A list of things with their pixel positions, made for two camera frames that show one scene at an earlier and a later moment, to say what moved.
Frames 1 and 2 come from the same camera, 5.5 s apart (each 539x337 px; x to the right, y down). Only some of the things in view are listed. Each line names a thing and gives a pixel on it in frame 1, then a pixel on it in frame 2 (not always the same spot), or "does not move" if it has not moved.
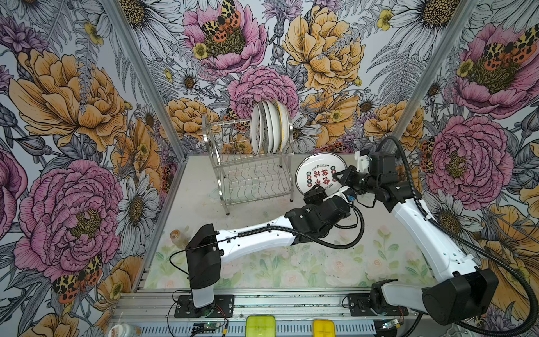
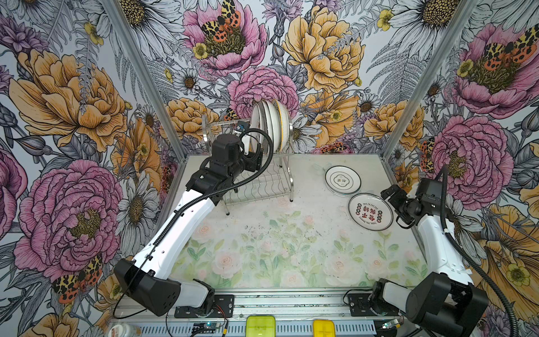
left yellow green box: (260, 326) does not move
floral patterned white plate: (319, 169) to (370, 211)
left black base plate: (222, 307) does not move
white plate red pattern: (256, 128) does not move
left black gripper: (314, 194) to (255, 161)
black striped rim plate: (265, 127) does not move
